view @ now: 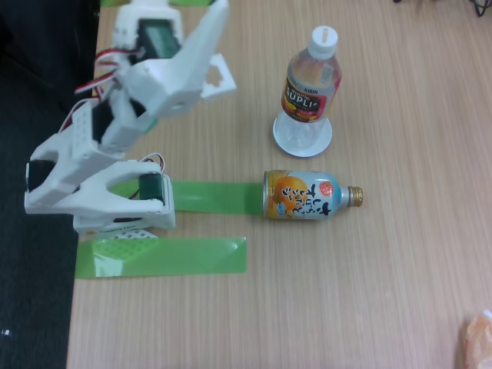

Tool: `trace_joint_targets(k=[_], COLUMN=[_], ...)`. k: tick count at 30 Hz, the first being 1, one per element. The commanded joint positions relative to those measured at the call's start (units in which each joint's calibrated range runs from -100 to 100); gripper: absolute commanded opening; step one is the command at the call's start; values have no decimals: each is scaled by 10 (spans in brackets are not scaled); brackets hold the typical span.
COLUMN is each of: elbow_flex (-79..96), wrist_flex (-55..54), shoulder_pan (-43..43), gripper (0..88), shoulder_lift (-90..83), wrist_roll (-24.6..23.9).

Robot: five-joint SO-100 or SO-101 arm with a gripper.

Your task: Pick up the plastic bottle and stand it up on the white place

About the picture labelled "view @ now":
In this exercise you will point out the clear plastic bottle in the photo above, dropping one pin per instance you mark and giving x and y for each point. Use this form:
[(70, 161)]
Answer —
[(307, 96)]

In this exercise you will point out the orange aluminium bottle can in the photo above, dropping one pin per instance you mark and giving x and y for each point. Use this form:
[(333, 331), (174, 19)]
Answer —
[(303, 196)]

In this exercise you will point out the green paper label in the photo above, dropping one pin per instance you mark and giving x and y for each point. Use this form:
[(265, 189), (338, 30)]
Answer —
[(152, 125)]

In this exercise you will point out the green tape strip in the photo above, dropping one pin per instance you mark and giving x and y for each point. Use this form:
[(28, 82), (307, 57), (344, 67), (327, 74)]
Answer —
[(192, 255), (215, 197)]

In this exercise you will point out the white round plate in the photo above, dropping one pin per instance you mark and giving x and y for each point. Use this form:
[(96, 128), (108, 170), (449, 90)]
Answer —
[(324, 142)]

